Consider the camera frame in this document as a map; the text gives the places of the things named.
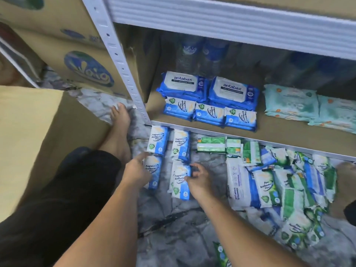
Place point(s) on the person's left hand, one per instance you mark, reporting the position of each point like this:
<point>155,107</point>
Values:
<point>136,169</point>

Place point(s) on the person's right hand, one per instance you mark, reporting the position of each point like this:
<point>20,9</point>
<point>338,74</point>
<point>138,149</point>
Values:
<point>200,180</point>

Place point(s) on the pile of wipes packets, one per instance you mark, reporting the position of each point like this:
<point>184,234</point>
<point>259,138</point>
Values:
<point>261,189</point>

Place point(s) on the grey metal shelf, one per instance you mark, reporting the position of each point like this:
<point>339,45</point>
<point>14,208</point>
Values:
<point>222,22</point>

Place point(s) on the person's left forearm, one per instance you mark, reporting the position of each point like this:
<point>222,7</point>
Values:
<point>100,230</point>

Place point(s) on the person's right forearm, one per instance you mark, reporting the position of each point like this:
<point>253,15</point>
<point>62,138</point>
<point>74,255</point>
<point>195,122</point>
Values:
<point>245,236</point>

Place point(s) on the person's left foot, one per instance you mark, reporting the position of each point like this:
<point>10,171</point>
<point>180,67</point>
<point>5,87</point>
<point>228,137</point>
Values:
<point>118,133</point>

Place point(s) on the person's foot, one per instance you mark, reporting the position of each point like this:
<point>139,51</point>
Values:
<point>346,183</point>
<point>118,133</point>

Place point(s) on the person's right foot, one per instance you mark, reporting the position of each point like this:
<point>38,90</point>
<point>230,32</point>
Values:
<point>346,183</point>

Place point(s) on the person's right leg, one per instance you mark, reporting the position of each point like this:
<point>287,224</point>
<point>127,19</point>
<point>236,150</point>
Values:
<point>351,213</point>

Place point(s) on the cardboard box blue print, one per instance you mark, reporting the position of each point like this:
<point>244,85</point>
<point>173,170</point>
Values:
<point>89,69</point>
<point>44,13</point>

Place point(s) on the plain cardboard box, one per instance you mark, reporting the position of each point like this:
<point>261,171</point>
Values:
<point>28,141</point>

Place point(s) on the clear plastic bottles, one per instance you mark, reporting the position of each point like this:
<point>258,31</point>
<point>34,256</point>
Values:
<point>300,69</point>
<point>194,52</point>

